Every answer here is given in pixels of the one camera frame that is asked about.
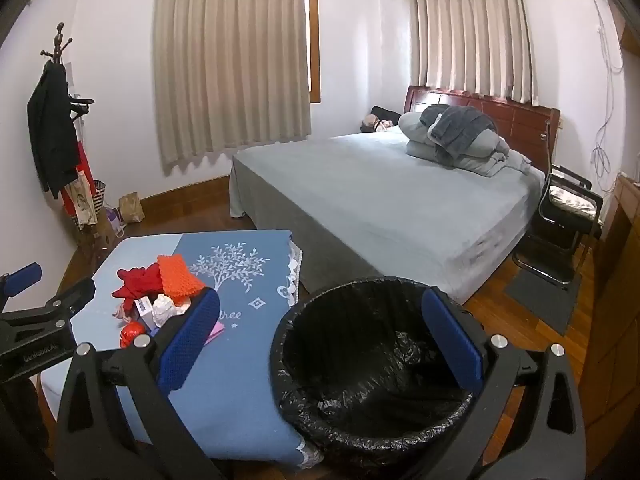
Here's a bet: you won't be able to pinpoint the pink and black bundle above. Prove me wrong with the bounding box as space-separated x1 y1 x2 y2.
360 105 403 135

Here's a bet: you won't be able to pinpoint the small white box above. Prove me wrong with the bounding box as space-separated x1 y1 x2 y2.
132 296 157 331

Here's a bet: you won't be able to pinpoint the red cloth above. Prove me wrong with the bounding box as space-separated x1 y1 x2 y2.
111 265 166 301

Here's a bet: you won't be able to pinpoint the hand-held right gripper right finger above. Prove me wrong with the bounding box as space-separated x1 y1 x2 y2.
420 287 588 480

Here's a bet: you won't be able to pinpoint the wooden coat rack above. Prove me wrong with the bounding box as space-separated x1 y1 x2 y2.
40 22 96 241

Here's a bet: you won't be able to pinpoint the bin with black liner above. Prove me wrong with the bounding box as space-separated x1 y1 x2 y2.
272 276 493 466

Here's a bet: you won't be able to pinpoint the wide beige curtain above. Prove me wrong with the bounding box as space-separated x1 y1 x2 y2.
152 0 313 171

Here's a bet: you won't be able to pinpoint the grey floor mat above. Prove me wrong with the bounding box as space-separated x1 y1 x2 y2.
502 265 583 337

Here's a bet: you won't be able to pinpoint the patterned chair cushion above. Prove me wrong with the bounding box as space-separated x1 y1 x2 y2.
547 187 598 216

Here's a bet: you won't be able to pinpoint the white crumpled paper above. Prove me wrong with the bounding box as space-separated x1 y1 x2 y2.
152 294 193 328

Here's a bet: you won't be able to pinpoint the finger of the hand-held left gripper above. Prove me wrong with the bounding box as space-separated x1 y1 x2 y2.
0 261 43 303
0 277 97 333

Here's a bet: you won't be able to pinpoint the red foil ball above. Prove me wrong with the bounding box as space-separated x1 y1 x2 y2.
120 322 147 348

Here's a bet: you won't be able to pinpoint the purple and white item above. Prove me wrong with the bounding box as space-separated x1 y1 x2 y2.
102 205 126 238

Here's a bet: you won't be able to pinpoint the brown paper bag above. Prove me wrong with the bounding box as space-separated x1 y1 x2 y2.
118 191 146 224

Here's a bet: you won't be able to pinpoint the orange foam net sleeve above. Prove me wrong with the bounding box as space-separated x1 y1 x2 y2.
156 255 207 297

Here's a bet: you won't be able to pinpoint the red bag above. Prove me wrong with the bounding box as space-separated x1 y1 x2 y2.
62 142 96 216

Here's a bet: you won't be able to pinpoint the narrow beige curtain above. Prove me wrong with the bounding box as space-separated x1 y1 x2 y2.
412 0 533 106

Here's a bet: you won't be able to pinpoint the black metal chair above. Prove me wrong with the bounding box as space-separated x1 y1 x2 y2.
512 160 606 288

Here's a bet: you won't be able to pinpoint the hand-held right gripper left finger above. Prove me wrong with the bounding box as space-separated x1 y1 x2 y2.
52 287 226 480

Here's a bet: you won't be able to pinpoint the blue tree-print tablecloth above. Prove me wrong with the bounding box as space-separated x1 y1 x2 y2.
40 230 326 471

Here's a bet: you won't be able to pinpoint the wooden cabinet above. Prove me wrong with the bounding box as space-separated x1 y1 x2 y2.
575 170 640 436

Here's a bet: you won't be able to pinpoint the white wall cables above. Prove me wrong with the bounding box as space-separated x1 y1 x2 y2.
590 0 626 193

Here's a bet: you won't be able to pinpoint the wooden window frame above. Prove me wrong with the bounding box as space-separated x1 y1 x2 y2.
305 0 322 106

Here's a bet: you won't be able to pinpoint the dark grey clothes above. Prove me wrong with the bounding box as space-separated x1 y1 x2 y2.
419 104 501 166

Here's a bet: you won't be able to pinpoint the dark wooden headboard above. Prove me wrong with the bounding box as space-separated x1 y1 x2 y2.
404 85 562 176

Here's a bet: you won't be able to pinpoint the light grey folded quilt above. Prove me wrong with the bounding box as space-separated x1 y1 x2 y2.
397 107 531 178

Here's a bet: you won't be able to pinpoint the printed tote bag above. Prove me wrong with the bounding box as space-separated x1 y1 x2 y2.
62 170 98 231

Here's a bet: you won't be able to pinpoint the black clothes hangers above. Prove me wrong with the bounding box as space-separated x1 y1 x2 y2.
67 94 96 121

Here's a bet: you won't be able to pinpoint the grey bed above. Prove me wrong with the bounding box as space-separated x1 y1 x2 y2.
229 125 548 306

